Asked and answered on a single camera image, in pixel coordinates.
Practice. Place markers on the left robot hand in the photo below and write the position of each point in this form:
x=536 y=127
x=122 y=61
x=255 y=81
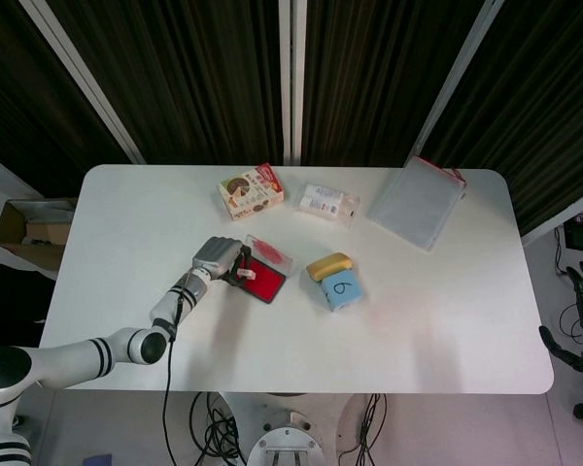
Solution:
x=216 y=257

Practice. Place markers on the small red white stamp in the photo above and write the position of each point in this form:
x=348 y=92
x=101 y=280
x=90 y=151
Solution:
x=247 y=274

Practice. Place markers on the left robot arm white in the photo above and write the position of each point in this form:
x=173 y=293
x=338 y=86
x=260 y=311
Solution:
x=126 y=344

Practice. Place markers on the robot base column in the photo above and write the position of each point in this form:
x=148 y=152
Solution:
x=286 y=444

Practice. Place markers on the red ink pad clear lid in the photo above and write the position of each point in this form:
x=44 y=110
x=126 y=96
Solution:
x=264 y=281

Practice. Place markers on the printed snack carton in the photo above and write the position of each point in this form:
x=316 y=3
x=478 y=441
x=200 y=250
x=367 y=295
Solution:
x=250 y=191

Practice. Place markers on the yellow green sponge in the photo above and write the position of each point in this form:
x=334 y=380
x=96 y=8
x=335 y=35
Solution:
x=328 y=264

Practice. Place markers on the clear plastic pack white items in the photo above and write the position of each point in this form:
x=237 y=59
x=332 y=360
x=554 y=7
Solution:
x=325 y=204

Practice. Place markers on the blue foam cube with numbers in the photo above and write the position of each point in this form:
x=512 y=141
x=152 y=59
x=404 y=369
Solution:
x=342 y=291

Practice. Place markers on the dark pleated curtain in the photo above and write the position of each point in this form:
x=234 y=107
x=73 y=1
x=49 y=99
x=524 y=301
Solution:
x=199 y=73

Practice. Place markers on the open cardboard box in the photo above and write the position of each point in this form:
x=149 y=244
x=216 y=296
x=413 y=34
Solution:
x=29 y=238

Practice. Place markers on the stack of clear zip bags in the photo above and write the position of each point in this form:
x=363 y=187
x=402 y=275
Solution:
x=415 y=204

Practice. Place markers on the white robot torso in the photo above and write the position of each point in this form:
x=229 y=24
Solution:
x=0 y=427

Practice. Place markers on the white upright frame post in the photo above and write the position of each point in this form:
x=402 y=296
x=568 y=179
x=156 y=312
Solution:
x=291 y=77

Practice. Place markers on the white slanted frame post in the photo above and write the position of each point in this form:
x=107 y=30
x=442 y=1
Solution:
x=82 y=80
x=459 y=73

